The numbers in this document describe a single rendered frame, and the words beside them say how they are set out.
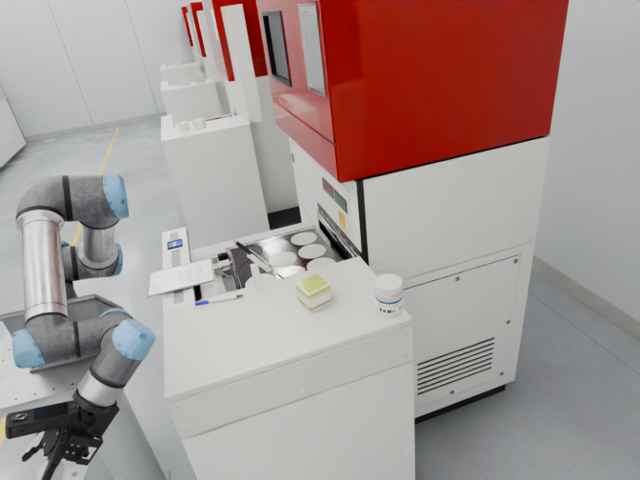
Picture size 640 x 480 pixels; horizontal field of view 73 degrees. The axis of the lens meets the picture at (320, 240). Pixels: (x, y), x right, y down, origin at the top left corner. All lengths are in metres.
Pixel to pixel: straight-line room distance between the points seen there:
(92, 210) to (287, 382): 0.64
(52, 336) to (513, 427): 1.81
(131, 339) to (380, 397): 0.70
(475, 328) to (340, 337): 0.88
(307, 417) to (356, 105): 0.84
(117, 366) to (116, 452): 1.00
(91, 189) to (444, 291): 1.18
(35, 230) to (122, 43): 8.22
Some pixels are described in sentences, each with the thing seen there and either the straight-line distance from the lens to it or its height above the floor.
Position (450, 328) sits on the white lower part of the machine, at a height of 0.53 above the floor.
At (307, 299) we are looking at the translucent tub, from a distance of 1.16.
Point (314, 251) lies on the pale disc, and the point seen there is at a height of 0.90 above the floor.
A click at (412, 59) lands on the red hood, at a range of 1.29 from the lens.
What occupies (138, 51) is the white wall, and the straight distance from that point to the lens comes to 9.26.
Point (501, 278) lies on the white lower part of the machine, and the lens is 1.80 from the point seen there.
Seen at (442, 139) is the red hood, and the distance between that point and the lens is 1.39.
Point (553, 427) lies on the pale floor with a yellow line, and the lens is 2.24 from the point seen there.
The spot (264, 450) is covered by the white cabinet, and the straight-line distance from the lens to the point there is 1.28.
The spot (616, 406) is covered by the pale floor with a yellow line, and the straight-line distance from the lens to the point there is 2.41.
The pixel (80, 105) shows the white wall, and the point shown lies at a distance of 9.48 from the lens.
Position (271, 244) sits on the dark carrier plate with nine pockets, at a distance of 1.68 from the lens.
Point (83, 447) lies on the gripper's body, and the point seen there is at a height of 1.02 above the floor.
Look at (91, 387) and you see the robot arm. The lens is 0.94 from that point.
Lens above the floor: 1.70
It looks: 29 degrees down
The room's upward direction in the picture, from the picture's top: 7 degrees counter-clockwise
